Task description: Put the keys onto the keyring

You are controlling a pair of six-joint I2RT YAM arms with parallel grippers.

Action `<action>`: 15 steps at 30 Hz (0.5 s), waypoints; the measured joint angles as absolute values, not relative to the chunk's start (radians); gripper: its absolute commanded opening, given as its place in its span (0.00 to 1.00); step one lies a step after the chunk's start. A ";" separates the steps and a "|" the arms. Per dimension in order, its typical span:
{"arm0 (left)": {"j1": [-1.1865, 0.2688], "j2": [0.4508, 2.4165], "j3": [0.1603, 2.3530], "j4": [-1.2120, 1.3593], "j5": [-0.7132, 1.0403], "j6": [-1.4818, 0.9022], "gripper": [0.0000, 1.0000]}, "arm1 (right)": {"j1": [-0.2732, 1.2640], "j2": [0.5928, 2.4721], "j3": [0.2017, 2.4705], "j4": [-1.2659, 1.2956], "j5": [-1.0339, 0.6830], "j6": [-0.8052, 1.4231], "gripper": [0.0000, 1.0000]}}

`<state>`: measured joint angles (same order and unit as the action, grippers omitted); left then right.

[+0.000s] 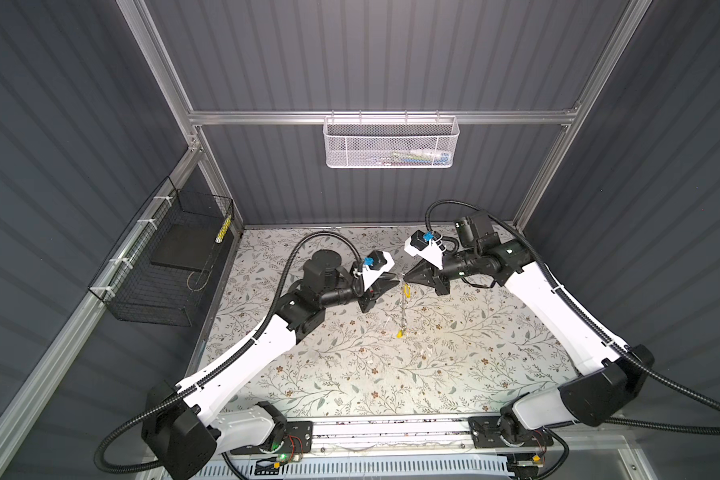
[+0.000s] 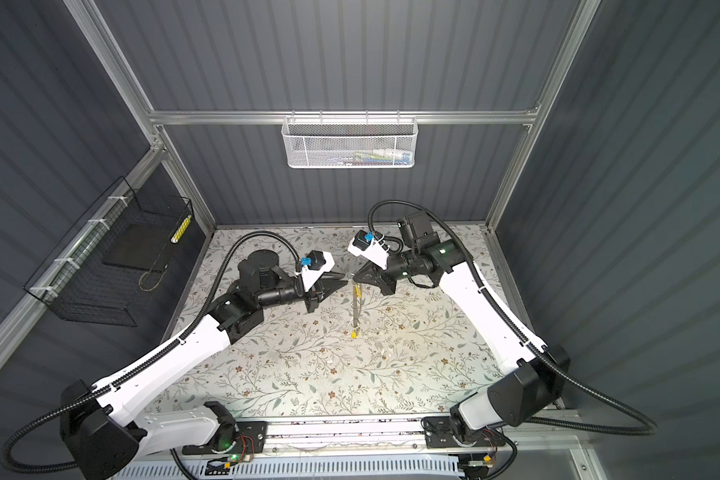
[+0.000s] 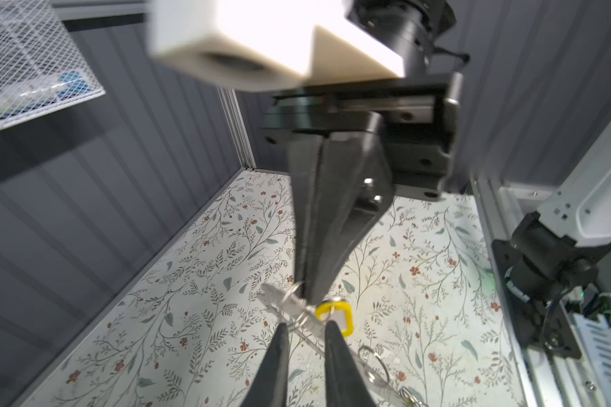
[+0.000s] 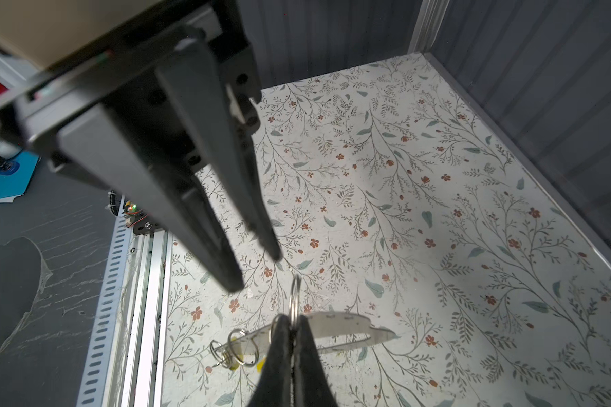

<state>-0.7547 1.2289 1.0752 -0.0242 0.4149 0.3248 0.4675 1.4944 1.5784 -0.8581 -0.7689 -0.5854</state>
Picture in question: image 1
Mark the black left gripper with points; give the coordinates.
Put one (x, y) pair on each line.
(372, 293)

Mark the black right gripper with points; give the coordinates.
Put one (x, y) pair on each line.
(425, 273)

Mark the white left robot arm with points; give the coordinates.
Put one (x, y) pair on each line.
(188, 435)

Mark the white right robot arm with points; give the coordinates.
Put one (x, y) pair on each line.
(606, 380)

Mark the yellow marker pen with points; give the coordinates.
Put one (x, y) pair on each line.
(219, 238)

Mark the black foam pad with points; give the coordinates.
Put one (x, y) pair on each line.
(185, 247)

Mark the white vent grille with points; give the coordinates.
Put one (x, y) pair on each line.
(382, 467)

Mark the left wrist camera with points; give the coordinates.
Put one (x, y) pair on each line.
(374, 265)

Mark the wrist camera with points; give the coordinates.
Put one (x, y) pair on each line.
(374, 265)
(426, 245)

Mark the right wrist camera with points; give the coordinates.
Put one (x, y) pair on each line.
(426, 245)

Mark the white wire mesh basket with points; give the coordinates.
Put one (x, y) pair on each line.
(390, 142)

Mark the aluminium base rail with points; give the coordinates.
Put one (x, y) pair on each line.
(396, 432)

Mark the black wire basket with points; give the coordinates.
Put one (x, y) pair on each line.
(134, 290)

